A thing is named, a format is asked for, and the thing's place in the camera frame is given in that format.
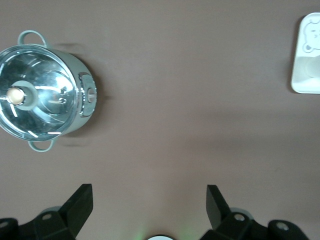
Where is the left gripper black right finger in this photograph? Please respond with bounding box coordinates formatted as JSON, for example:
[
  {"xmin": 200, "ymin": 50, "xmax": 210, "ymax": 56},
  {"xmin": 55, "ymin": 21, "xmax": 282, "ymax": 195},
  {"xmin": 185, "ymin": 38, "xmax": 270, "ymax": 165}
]
[{"xmin": 199, "ymin": 184, "xmax": 270, "ymax": 240}]

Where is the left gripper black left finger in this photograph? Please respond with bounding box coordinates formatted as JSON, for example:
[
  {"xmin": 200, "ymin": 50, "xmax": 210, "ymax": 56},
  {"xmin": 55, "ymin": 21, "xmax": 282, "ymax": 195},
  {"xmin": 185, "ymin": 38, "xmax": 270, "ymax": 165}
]
[{"xmin": 19, "ymin": 184, "xmax": 94, "ymax": 240}]

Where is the white tray with bear print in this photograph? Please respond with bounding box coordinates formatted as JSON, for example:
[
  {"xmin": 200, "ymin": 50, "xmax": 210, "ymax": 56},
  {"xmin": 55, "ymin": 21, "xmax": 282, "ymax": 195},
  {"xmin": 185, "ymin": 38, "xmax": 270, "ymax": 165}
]
[{"xmin": 290, "ymin": 12, "xmax": 320, "ymax": 95}]

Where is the glass pot lid with knob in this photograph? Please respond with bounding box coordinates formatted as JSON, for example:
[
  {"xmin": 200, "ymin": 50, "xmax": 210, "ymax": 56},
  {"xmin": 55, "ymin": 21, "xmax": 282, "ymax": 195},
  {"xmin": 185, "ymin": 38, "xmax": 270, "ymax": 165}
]
[{"xmin": 0, "ymin": 45, "xmax": 78, "ymax": 139}]

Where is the brown table cover mat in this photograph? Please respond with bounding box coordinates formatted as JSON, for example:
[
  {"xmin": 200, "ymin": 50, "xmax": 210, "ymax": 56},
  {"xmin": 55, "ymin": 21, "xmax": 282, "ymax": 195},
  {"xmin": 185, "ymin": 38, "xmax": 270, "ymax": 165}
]
[{"xmin": 0, "ymin": 0, "xmax": 320, "ymax": 240}]

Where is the green electric cooking pot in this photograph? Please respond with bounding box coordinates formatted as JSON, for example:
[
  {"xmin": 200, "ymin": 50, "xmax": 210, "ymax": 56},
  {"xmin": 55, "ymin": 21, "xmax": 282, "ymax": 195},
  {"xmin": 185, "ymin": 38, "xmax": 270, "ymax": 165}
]
[{"xmin": 0, "ymin": 29, "xmax": 98, "ymax": 153}]

